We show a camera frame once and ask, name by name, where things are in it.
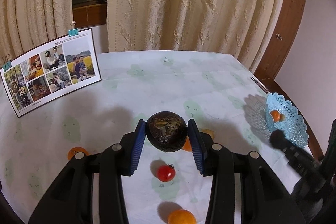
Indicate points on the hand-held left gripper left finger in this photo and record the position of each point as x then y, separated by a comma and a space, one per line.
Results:
137, 145

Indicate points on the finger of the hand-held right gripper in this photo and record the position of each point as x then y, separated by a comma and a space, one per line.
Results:
278, 138
331, 142

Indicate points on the large dark round fruit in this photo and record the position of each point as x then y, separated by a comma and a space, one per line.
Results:
166, 132

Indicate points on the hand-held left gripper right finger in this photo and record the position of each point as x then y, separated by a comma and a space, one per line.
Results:
196, 146

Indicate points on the light blue plastic basket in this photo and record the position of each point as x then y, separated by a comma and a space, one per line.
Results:
291, 113

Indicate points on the red cherry tomato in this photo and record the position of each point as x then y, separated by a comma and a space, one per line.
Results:
166, 173

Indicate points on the wooden window frame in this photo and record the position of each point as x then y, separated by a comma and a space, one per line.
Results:
88, 12

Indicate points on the tan longan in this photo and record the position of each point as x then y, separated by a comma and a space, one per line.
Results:
282, 117
209, 133

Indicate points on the brown wooden door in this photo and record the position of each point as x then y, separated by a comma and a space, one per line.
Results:
284, 19

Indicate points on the orange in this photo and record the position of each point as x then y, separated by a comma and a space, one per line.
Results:
74, 151
182, 216
187, 146
275, 116

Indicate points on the blue binder clip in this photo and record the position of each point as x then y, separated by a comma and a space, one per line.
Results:
6, 64
73, 32

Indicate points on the wide beige curtain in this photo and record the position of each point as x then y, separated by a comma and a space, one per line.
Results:
189, 3

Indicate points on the photo collage board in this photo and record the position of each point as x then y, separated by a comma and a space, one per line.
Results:
52, 69

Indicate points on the white patterned tablecloth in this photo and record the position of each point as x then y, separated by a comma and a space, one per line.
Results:
162, 82

